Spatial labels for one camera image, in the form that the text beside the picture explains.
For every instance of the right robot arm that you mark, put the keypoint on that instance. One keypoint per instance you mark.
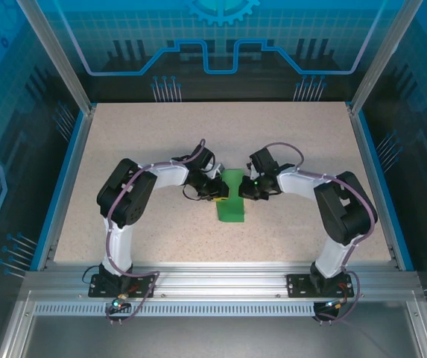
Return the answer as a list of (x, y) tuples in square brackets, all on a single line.
[(347, 212)]

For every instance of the aluminium frame post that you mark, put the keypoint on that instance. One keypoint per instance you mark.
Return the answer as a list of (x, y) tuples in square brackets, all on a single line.
[(56, 56), (384, 56)]

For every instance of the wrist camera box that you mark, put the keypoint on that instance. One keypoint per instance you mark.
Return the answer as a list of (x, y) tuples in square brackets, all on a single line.
[(252, 172), (217, 171)]

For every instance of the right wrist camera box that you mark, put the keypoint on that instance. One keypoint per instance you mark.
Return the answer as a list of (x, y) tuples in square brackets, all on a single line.
[(252, 172)]

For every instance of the green paper sheet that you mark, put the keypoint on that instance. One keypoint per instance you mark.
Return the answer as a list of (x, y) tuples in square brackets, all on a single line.
[(231, 212)]

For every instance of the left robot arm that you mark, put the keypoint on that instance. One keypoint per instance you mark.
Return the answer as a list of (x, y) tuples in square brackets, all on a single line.
[(123, 194)]

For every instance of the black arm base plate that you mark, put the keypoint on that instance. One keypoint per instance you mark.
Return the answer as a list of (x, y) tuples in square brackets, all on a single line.
[(299, 287), (142, 289)]

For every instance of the aluminium mounting rail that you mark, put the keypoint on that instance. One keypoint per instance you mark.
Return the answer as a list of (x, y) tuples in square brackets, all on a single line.
[(220, 283)]

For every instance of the aluminium side rail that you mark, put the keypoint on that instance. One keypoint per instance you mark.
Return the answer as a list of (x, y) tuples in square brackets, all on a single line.
[(371, 164), (73, 164)]

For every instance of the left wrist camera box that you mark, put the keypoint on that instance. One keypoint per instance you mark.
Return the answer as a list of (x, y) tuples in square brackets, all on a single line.
[(217, 171)]

